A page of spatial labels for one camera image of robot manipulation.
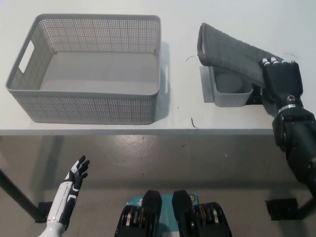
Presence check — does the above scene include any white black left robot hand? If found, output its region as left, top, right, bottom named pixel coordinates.
left=46, top=155, right=90, bottom=224

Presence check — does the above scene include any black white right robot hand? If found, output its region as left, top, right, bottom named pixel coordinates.
left=259, top=56, right=304, bottom=111

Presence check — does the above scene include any grey quilted oven glove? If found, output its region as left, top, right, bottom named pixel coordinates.
left=197, top=22, right=287, bottom=87

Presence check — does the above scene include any small grey perforated container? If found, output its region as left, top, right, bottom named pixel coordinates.
left=208, top=66, right=254, bottom=108

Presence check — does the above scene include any black table foot plate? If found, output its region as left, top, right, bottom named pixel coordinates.
left=265, top=197, right=305, bottom=221
left=34, top=201, right=54, bottom=224

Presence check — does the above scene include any black table leg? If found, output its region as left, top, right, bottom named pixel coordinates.
left=0, top=167, right=40, bottom=219

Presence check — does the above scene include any large grey perforated basket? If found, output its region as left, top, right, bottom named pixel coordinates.
left=5, top=14, right=171, bottom=124

